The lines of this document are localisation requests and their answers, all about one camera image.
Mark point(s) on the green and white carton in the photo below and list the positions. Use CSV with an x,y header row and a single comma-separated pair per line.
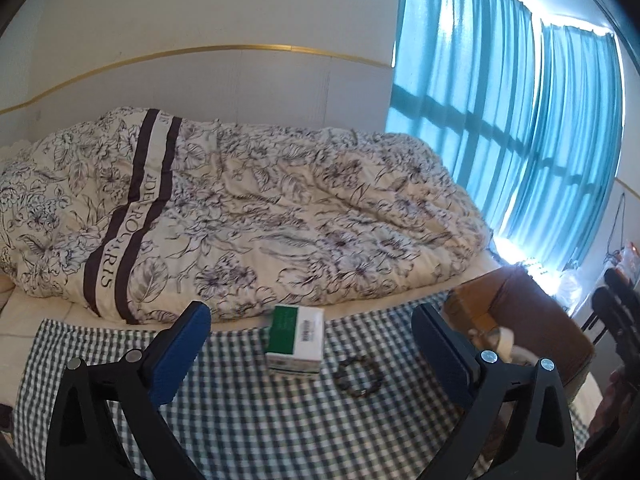
x,y
295,335

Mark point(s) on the person's right hand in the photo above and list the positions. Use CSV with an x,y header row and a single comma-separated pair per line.
x,y
612,400

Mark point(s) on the teal window curtain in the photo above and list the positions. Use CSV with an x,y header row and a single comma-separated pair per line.
x,y
460,85
570,150

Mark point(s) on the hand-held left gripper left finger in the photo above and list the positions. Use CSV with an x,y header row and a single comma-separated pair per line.
x,y
180,355

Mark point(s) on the pack of water bottles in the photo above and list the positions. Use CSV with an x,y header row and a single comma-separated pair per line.
x,y
532,267

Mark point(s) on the clear plastic bags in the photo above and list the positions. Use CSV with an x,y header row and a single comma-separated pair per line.
x,y
629,255

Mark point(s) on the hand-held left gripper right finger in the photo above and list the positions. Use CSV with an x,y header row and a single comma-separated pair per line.
x,y
445,360

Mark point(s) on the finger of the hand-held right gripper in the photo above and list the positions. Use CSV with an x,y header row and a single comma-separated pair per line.
x,y
607,315
622,287

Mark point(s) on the grey checkered cloth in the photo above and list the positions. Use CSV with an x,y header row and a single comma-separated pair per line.
x,y
280,420

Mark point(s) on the wide grey tape roll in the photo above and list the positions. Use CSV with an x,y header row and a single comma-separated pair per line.
x,y
505,342

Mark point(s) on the brown cardboard box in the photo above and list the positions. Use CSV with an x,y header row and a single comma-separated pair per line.
x,y
540,310

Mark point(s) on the floral print duvet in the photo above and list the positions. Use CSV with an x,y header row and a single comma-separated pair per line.
x,y
300,220

